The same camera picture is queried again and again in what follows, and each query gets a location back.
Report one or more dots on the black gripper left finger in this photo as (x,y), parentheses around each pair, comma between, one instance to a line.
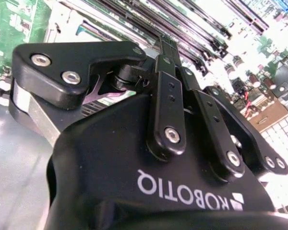
(62,57)

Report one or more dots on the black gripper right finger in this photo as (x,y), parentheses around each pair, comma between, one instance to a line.
(213,131)

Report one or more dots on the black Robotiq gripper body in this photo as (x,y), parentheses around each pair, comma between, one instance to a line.
(98,167)

